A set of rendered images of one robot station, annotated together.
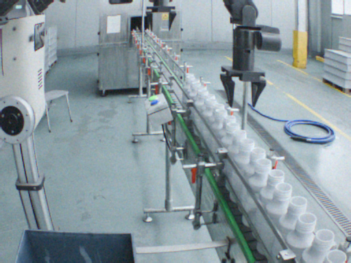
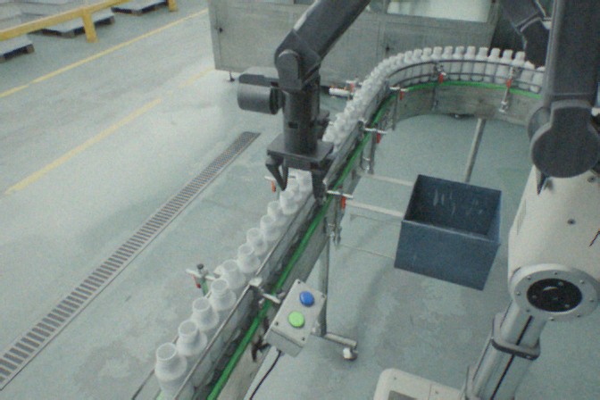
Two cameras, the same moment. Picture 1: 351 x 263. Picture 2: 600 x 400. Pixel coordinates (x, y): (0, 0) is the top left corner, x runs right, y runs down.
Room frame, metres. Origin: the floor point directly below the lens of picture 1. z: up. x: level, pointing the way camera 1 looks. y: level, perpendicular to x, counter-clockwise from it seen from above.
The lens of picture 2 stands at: (1.83, 0.39, 1.85)
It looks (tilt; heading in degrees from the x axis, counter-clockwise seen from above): 36 degrees down; 211
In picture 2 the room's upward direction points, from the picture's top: straight up
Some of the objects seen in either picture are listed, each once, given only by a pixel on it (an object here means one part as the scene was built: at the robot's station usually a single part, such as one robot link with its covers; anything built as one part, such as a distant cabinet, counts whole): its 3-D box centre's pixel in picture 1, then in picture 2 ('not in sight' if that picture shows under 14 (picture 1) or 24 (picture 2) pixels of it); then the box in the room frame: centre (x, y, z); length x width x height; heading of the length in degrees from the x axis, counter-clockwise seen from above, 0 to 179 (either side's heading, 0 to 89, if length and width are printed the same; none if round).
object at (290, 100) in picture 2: not in sight; (295, 101); (1.27, 0.05, 1.57); 0.07 x 0.06 x 0.07; 100
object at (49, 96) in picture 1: (46, 108); not in sight; (4.17, 1.72, 0.21); 0.61 x 0.47 x 0.41; 62
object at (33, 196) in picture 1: (40, 222); (495, 377); (0.97, 0.51, 0.74); 0.11 x 0.11 x 0.40; 9
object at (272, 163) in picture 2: (165, 18); (290, 170); (1.28, 0.04, 1.43); 0.07 x 0.07 x 0.09; 9
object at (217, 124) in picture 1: (219, 137); (287, 217); (1.03, -0.13, 1.08); 0.06 x 0.06 x 0.17
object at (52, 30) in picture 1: (37, 48); not in sight; (8.72, 3.83, 0.59); 1.25 x 1.03 x 1.17; 10
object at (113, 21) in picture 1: (113, 23); not in sight; (5.41, 0.98, 1.22); 0.23 x 0.03 x 0.32; 99
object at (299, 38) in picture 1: (299, 48); not in sight; (9.19, -3.49, 0.55); 0.40 x 0.40 x 1.10; 9
